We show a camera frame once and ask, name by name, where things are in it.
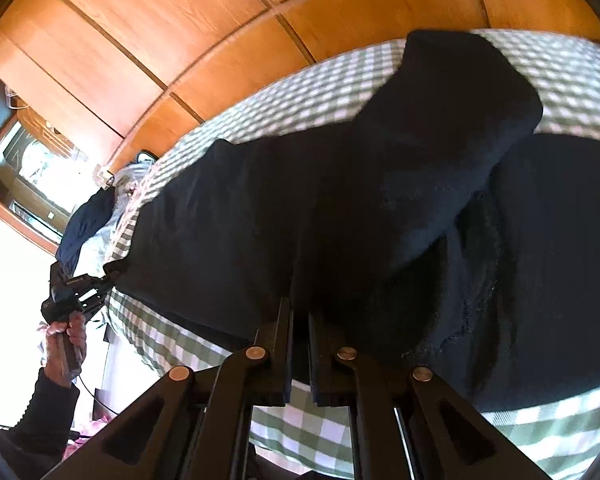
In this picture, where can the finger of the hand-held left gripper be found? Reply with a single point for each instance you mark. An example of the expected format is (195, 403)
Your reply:
(111, 278)

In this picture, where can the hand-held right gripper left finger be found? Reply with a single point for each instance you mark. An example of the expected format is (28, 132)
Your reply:
(278, 360)

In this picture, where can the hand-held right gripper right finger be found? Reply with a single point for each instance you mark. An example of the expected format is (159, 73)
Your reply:
(320, 365)

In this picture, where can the black pants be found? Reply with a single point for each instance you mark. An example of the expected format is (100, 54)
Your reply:
(330, 200)

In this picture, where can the person's left forearm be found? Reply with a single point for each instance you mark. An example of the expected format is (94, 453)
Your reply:
(40, 410)

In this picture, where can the person's left hand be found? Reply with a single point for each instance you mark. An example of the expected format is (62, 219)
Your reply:
(80, 340)

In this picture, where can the navy garment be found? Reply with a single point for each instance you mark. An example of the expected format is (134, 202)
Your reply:
(82, 230)

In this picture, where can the small black object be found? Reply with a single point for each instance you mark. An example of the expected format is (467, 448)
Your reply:
(145, 156)

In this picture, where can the wooden framed window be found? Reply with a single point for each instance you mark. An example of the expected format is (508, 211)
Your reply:
(25, 170)

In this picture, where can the pink cloth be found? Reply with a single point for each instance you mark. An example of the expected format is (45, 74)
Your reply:
(84, 437)

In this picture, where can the wooden wardrobe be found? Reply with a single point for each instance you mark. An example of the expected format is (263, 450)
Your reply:
(155, 35)

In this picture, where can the green checked bed sheet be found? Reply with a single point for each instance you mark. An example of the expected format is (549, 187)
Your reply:
(305, 95)

